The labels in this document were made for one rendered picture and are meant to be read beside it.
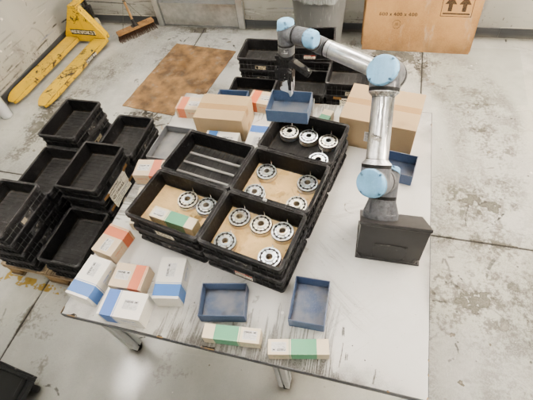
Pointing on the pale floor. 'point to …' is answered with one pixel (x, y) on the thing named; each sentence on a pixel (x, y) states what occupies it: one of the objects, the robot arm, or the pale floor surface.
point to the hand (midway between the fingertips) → (292, 93)
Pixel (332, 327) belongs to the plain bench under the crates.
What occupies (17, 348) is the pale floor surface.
